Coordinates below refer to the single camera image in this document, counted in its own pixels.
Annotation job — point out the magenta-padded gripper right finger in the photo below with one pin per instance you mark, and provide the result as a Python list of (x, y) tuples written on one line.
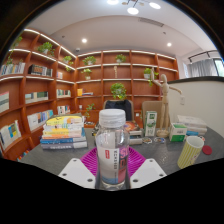
[(146, 172)]

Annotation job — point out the white wall switch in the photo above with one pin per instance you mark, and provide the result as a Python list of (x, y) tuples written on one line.
[(182, 100)]

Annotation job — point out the wooden artist mannequin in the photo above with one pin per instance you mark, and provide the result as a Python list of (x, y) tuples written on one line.
[(164, 106)]

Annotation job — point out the window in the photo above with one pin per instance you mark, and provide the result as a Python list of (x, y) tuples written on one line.
[(220, 67)]

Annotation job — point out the clear plastic water bottle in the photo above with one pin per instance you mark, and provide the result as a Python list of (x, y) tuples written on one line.
[(112, 150)]

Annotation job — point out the flat round red coaster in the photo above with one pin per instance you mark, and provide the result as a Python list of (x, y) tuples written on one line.
[(207, 150)]

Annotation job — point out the stack of colourful books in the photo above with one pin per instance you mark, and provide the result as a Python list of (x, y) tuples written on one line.
[(63, 133)]

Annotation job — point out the ceiling lamp with round lights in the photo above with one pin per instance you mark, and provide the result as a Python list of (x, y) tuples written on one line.
[(133, 8)]

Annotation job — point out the dark office chair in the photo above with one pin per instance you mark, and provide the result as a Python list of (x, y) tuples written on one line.
[(116, 105)]

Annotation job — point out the orange wooden shelf unit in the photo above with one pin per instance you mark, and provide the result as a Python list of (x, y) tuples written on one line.
[(50, 90)]

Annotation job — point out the grey curtain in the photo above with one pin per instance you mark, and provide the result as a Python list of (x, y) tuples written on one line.
[(202, 68)]

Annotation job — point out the tall green white carton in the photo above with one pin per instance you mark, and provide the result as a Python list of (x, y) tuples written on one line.
[(150, 124)]

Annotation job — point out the yellow striped mug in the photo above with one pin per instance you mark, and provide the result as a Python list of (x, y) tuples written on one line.
[(189, 152)]

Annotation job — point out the small green white box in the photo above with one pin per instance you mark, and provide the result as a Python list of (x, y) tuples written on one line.
[(177, 132)]

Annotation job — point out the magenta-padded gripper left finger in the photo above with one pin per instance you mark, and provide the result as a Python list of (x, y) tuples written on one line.
[(78, 173)]

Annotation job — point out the pile of orange-covered books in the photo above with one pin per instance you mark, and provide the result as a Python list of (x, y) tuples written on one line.
[(135, 131)]

